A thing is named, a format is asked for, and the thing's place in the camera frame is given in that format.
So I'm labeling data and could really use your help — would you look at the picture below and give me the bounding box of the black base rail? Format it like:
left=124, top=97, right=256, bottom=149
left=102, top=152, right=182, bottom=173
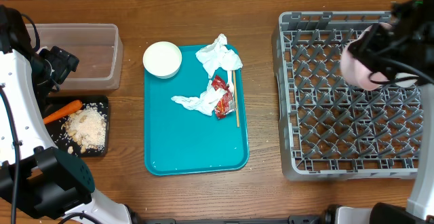
left=142, top=213, right=335, bottom=224

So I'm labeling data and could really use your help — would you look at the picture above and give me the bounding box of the orange carrot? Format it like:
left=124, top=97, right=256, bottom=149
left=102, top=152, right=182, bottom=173
left=43, top=100, right=83, bottom=124

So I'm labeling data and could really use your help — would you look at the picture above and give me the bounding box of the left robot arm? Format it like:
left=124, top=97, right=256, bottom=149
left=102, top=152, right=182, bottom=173
left=1, top=5, right=142, bottom=223

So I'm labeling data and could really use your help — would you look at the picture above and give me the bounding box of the white napkin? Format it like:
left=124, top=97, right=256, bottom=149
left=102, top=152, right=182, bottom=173
left=195, top=33, right=243, bottom=78
left=171, top=80, right=227, bottom=116

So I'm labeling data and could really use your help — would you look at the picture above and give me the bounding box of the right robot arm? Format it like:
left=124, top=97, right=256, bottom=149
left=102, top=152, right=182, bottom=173
left=323, top=0, right=433, bottom=223

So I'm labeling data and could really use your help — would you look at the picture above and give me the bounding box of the teal serving tray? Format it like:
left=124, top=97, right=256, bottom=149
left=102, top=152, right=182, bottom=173
left=144, top=45, right=250, bottom=176

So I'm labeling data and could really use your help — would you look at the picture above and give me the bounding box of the wooden chopstick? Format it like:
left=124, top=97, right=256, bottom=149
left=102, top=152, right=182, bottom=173
left=232, top=70, right=240, bottom=128

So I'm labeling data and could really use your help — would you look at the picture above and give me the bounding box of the white bowl with peanuts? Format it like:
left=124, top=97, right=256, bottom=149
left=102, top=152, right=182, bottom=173
left=142, top=41, right=182, bottom=79

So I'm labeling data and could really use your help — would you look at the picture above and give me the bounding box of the pink bowl with food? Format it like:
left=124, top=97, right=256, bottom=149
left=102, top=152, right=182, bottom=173
left=340, top=40, right=380, bottom=91

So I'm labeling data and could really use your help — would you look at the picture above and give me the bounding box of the white plastic fork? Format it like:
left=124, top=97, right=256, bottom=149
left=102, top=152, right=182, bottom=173
left=227, top=71, right=235, bottom=96

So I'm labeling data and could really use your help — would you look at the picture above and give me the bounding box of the white napkin top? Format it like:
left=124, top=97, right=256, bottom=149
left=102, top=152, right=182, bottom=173
left=195, top=33, right=243, bottom=78

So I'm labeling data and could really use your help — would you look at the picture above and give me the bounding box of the grey dishwasher rack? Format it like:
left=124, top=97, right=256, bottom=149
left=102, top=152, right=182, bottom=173
left=271, top=12, right=423, bottom=181

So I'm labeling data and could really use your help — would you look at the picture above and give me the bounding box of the clear plastic bin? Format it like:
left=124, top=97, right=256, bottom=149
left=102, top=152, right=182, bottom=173
left=26, top=23, right=123, bottom=91

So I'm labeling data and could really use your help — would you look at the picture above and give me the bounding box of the pile of rice and peanuts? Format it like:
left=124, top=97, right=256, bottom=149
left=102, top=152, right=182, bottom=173
left=56, top=102, right=107, bottom=155

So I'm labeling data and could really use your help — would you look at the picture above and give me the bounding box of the black plastic tray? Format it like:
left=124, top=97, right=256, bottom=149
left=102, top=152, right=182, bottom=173
left=43, top=95, right=110, bottom=157

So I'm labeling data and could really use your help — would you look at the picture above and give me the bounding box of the red snack wrapper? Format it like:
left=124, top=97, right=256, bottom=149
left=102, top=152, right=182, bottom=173
left=212, top=75, right=235, bottom=119

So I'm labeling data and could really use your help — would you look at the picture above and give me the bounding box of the white paper cup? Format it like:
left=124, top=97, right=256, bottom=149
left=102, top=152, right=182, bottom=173
left=395, top=73, right=418, bottom=88

